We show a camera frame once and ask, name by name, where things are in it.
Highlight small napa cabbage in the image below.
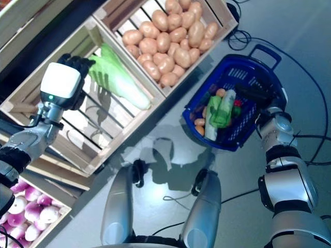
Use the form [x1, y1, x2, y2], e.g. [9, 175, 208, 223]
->
[205, 96, 220, 142]

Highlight wooden vegetable display stand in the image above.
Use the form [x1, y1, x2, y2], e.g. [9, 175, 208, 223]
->
[0, 0, 109, 192]

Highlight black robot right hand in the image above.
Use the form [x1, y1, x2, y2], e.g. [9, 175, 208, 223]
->
[234, 76, 279, 109]

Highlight silver robot right leg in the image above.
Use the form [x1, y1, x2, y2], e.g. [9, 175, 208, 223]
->
[180, 169, 222, 248]

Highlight long black floor cable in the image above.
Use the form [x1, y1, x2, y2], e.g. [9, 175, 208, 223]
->
[226, 29, 326, 166]

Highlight thin grey floor cord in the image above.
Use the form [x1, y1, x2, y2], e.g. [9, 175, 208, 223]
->
[162, 192, 200, 211]

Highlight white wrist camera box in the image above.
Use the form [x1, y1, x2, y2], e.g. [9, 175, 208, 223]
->
[40, 61, 82, 100]

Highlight blue plastic shopping basket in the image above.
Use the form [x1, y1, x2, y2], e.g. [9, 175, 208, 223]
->
[182, 43, 289, 152]

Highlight large napa cabbage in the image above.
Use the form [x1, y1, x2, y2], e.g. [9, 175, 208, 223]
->
[87, 42, 152, 111]
[214, 89, 237, 127]

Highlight black robot waist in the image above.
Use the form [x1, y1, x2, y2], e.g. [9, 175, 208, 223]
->
[93, 234, 187, 248]

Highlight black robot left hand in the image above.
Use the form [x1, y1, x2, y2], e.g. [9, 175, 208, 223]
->
[56, 53, 96, 111]

